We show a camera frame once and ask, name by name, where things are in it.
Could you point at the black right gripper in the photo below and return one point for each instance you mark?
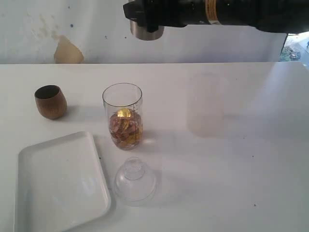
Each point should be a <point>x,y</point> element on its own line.
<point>165,13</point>

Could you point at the stainless steel cup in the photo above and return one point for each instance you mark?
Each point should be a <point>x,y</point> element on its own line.
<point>142,34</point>

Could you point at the brown wooden cup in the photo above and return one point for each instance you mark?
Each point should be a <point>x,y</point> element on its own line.
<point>50,101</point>

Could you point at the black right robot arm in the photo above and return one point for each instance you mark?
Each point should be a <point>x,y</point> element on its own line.
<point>274,16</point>

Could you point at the clear plastic shaker cup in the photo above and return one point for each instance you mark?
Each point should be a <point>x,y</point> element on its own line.
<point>122,95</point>

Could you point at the clear plastic shaker lid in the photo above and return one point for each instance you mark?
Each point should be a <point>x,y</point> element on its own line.
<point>135,182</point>

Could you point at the translucent white plastic beaker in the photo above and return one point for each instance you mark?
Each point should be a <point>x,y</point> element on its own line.
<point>205,104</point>

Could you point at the white rectangular tray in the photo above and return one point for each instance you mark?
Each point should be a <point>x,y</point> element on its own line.
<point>60,185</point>

